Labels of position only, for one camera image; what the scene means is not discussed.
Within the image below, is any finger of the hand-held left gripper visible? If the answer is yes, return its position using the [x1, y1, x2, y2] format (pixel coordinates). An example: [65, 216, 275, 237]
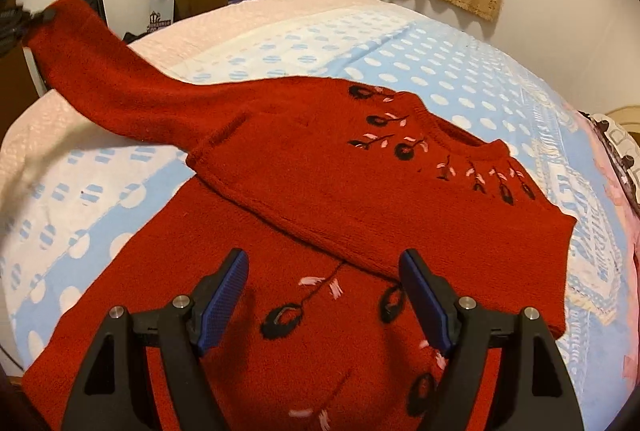
[0, 4, 57, 58]

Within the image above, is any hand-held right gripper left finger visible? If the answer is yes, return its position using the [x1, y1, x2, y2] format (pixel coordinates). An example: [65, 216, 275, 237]
[60, 247, 251, 431]

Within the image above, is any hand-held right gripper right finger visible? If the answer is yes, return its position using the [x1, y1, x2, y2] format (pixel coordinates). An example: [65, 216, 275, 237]
[397, 248, 583, 431]

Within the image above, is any red knitted flower sweater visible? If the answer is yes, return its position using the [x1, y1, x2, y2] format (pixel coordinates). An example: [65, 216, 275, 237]
[21, 0, 578, 431]

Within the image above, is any brown wooden door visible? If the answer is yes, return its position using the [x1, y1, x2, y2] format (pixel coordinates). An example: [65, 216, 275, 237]
[0, 42, 43, 147]

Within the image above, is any black bag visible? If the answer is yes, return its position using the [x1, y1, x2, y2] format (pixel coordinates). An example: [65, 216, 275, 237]
[75, 0, 148, 46]

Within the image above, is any white paper bag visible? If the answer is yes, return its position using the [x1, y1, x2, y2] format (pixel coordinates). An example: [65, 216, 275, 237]
[146, 0, 175, 34]

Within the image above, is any pink quilted bedspread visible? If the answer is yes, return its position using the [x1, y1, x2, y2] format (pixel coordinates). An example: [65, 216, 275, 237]
[0, 0, 441, 222]

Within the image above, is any pink printed sheet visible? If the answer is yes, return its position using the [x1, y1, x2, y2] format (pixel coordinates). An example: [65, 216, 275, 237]
[575, 111, 640, 382]

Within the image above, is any blue polka dot printed blanket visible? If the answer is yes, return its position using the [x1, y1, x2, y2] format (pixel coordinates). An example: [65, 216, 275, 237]
[0, 6, 640, 431]

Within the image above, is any brown white patterned pillow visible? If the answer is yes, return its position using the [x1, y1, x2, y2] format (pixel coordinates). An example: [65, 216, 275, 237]
[590, 108, 640, 212]

